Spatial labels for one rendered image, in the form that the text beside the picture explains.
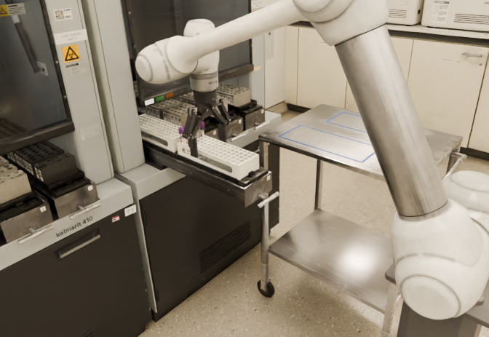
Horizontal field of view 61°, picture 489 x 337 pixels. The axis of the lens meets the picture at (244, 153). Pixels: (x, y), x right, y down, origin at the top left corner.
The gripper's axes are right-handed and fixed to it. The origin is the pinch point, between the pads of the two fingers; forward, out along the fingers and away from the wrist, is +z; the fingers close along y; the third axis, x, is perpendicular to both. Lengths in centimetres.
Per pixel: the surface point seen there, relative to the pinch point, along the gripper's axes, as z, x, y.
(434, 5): -20, 9, 230
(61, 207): 8.9, 18.2, -45.5
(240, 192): 7.3, -20.2, -6.8
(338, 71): 38, 81, 229
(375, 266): 58, -45, 45
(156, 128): -0.2, 26.9, -1.5
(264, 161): 14.3, -4.1, 24.6
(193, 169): 6.7, 1.3, -6.7
